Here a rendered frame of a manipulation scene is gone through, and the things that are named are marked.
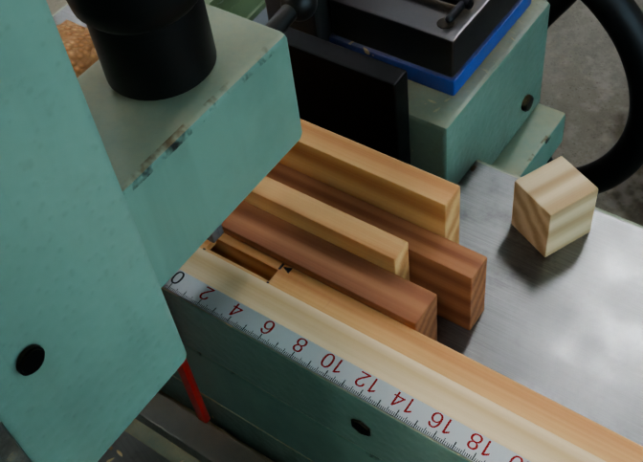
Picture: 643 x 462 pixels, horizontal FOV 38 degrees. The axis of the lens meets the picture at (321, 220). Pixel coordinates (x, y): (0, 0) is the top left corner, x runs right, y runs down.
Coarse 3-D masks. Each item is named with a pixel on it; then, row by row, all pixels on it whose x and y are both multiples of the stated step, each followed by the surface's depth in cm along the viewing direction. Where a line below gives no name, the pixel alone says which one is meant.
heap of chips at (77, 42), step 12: (60, 24) 72; (72, 24) 72; (60, 36) 70; (72, 36) 70; (84, 36) 70; (72, 48) 69; (84, 48) 69; (72, 60) 68; (84, 60) 69; (96, 60) 69
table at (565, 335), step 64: (512, 192) 58; (512, 256) 55; (576, 256) 54; (640, 256) 54; (448, 320) 52; (512, 320) 52; (576, 320) 51; (640, 320) 51; (576, 384) 49; (640, 384) 49; (320, 448) 52
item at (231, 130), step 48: (240, 48) 43; (288, 48) 44; (96, 96) 42; (192, 96) 41; (240, 96) 42; (288, 96) 46; (144, 144) 39; (192, 144) 40; (240, 144) 44; (288, 144) 47; (144, 192) 39; (192, 192) 42; (240, 192) 45; (144, 240) 40; (192, 240) 44
